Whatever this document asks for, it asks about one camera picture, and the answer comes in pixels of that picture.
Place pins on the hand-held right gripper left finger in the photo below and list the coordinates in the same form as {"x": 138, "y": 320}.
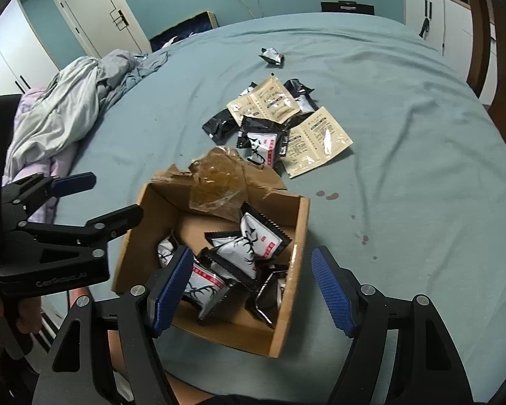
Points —
{"x": 173, "y": 291}

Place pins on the crumpled black white packet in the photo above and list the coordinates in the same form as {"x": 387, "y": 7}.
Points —
{"x": 272, "y": 55}

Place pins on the black foil snack packet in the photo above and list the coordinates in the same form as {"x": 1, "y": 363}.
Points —
{"x": 219, "y": 125}

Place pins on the white cabinet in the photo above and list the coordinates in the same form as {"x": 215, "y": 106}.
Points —
{"x": 451, "y": 21}

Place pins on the crumpled grey blanket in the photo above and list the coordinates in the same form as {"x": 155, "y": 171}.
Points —
{"x": 59, "y": 105}

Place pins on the white wardrobe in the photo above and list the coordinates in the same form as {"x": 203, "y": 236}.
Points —
{"x": 12, "y": 59}

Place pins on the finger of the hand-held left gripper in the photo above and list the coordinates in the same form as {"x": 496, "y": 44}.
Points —
{"x": 74, "y": 182}
{"x": 109, "y": 223}

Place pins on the red label snack packet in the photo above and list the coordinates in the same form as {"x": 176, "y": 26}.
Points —
{"x": 261, "y": 143}

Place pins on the beige printed double sachet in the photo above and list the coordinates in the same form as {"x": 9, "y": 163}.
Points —
{"x": 265, "y": 101}
{"x": 316, "y": 143}

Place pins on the crumpled clear plastic film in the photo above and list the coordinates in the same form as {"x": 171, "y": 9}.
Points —
{"x": 215, "y": 181}

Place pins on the black white striped cloth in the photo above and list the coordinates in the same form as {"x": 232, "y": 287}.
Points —
{"x": 50, "y": 329}

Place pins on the black white snack packet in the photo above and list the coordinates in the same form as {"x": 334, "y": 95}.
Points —
{"x": 299, "y": 90}
{"x": 246, "y": 90}

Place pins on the cardboard box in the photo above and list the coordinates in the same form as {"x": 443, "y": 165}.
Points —
{"x": 232, "y": 329}

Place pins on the black paper bag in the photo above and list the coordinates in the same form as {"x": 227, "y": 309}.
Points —
{"x": 348, "y": 8}

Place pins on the lilac blanket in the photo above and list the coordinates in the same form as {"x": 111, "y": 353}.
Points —
{"x": 29, "y": 99}

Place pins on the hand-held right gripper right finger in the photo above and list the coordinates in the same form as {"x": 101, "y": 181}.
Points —
{"x": 333, "y": 291}

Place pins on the white door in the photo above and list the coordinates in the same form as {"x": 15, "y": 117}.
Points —
{"x": 92, "y": 8}

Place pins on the pile of snack packets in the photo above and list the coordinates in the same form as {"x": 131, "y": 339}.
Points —
{"x": 236, "y": 255}

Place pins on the person's left hand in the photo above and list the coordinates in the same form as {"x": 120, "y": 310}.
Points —
{"x": 25, "y": 314}

